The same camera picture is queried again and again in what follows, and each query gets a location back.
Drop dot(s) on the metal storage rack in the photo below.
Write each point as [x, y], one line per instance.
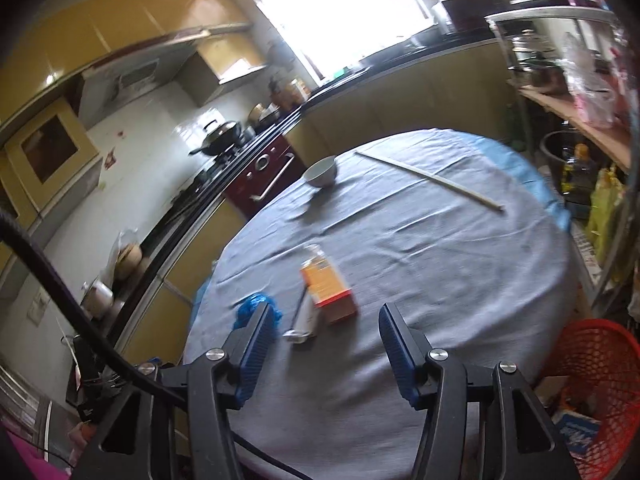
[550, 10]

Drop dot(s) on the cooking oil bottle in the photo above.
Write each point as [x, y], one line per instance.
[575, 170]

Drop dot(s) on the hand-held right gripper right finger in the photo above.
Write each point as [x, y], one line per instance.
[400, 355]

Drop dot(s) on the yellow base cabinets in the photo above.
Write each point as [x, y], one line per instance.
[400, 105]

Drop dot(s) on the blue plastic bag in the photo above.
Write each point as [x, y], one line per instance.
[255, 305]

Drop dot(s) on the window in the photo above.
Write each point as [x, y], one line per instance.
[330, 10]

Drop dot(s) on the red plastic basket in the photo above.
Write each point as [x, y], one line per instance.
[600, 360]

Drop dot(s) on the long thin wooden stick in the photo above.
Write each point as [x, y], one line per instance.
[430, 175]

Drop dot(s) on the white bowl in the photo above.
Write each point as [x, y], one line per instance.
[320, 171]

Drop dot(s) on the yellow glass-door wall cabinet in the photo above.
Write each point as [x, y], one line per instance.
[50, 145]

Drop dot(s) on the orange medicine box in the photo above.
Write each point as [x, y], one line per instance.
[327, 285]

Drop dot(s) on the steel pot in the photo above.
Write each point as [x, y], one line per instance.
[535, 60]

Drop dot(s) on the microwave oven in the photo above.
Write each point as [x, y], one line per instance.
[470, 12]

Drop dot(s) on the pink plastic bag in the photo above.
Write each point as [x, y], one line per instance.
[590, 85]

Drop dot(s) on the grey tablecloth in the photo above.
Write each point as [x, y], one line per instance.
[425, 260]

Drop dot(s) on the yellow plastic bag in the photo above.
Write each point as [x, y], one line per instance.
[605, 210]

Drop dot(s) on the gas stove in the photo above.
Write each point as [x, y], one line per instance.
[210, 175]

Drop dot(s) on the knife block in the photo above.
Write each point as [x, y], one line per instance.
[277, 92]

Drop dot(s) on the range hood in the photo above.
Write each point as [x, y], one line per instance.
[135, 80]

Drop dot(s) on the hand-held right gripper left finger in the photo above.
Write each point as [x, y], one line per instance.
[255, 355]

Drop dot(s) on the white lidded jar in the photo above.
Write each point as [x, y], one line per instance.
[97, 297]

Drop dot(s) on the black wok with lid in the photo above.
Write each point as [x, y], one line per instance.
[220, 140]

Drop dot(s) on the brown clay pot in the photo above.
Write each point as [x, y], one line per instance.
[127, 260]

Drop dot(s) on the blue and white carton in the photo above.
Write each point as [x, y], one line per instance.
[577, 432]

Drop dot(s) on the blue under cloth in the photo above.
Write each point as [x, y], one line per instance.
[530, 175]

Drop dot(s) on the black bucket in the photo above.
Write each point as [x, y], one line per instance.
[552, 147]

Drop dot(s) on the maroon built-in oven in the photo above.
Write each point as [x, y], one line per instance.
[260, 175]

